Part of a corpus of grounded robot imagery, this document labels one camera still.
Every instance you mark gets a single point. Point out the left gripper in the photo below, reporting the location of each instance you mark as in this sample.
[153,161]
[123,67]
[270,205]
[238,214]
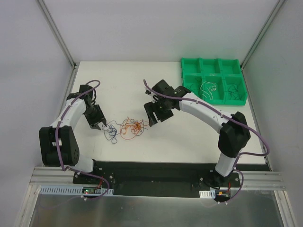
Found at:
[96,118]

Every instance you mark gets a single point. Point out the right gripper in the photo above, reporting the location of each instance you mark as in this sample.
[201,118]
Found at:
[156,110]

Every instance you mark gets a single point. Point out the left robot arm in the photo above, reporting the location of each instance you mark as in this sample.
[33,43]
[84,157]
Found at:
[58,144]

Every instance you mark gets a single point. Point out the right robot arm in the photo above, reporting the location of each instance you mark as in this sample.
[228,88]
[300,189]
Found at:
[233,134]

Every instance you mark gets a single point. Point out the green compartment bin tray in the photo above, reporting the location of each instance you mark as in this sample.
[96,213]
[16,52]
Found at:
[216,81]

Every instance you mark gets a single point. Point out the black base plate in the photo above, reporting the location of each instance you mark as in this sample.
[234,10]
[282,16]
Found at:
[158,179]

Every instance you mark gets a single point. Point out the left white cable duct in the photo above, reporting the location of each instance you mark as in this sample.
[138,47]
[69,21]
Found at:
[75,190]

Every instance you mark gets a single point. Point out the white cable duct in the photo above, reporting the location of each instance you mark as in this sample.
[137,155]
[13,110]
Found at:
[75,190]
[210,194]

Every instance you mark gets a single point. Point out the right white cable duct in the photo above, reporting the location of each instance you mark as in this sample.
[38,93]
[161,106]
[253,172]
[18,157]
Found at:
[210,194]

